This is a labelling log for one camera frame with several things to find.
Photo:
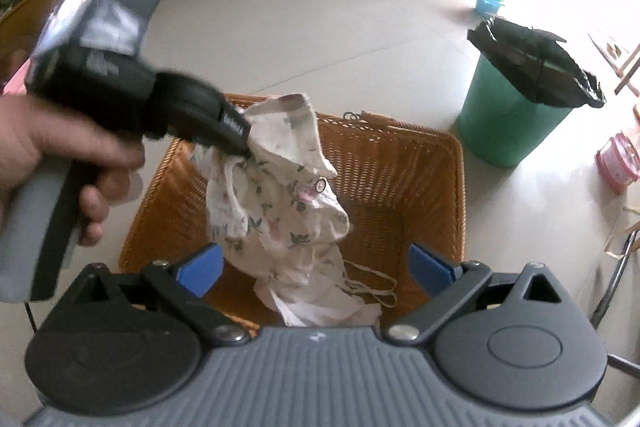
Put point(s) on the green trash bin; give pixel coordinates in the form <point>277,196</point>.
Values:
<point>495,127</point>

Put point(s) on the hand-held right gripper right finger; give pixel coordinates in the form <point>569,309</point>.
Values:
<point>427,269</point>

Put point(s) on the black trash bag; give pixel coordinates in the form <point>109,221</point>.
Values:
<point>535,57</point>

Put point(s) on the brown wicker basket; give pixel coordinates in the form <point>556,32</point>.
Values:
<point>400,187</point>

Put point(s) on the pink lidded container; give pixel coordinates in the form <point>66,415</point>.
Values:
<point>617,162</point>

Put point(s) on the wooden stool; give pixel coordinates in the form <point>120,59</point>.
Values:
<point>627,74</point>

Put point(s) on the person's left hand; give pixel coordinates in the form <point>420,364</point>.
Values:
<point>45,137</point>

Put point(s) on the small blue bowl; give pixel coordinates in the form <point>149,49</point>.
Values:
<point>487,3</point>

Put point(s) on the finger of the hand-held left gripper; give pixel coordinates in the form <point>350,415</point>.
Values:
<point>235,129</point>

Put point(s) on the floral baby shirt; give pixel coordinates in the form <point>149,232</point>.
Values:
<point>280,207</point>

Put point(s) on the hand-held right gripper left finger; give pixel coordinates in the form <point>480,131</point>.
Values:
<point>202,269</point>

